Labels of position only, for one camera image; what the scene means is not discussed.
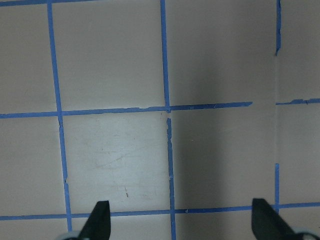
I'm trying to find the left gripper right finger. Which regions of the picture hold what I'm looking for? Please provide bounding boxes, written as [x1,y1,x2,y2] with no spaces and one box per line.
[251,198,320,240]

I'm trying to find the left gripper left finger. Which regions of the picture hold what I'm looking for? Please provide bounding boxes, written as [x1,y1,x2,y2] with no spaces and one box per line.
[56,200,112,240]

